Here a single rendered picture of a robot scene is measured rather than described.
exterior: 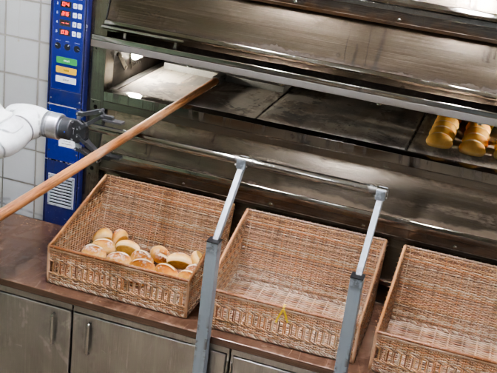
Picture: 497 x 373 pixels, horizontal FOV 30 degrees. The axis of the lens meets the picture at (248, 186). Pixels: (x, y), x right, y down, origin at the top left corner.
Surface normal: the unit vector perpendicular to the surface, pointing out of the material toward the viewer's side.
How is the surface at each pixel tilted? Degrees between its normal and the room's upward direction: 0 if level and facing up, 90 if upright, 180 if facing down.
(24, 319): 90
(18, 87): 90
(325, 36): 70
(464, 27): 90
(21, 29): 90
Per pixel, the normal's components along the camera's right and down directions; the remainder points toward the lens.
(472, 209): -0.25, -0.02
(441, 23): -0.31, 0.32
